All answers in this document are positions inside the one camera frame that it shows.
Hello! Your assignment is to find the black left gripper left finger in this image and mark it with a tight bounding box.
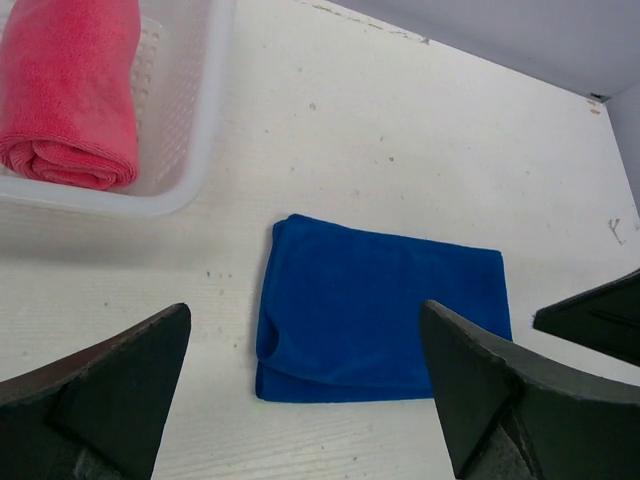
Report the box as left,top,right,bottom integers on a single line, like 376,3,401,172
1,303,191,479

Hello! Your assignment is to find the pink microfiber towel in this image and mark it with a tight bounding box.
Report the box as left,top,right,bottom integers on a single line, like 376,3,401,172
1,0,141,190

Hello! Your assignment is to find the blue microfiber towel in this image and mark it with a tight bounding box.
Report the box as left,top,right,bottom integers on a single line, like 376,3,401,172
255,214,512,404

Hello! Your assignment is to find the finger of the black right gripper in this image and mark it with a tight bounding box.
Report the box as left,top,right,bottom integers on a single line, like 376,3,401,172
533,270,640,366

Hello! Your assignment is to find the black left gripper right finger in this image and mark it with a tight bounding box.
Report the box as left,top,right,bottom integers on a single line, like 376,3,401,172
419,300,639,479

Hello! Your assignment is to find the white plastic basket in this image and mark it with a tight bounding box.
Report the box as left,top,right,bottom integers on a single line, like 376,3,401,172
1,1,236,218

